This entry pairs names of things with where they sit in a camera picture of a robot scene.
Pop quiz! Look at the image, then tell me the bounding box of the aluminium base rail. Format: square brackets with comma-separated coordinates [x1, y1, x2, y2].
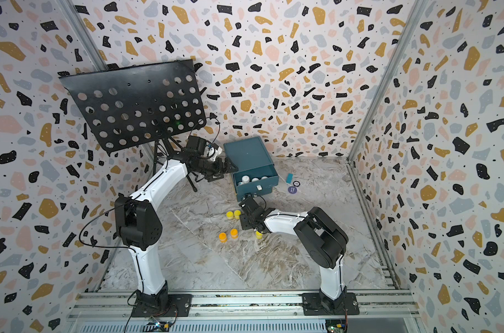
[65, 289, 425, 332]

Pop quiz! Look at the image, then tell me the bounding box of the black perforated music stand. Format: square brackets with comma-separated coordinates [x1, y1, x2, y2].
[60, 60, 206, 154]

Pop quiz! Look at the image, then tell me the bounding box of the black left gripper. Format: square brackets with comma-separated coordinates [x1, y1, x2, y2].
[196, 157, 239, 181]

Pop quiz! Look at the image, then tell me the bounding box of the teal drawer cabinet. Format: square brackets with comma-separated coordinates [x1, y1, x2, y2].
[224, 137, 280, 202]

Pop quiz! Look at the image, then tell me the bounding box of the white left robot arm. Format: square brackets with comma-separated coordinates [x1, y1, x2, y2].
[115, 157, 238, 316]

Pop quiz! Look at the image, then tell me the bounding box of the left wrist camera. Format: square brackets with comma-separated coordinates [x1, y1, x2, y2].
[185, 135, 223, 162]

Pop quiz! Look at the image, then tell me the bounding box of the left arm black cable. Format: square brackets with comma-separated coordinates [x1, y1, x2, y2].
[78, 203, 132, 251]

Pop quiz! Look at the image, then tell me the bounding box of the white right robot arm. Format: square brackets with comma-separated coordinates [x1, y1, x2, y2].
[239, 196, 349, 314]

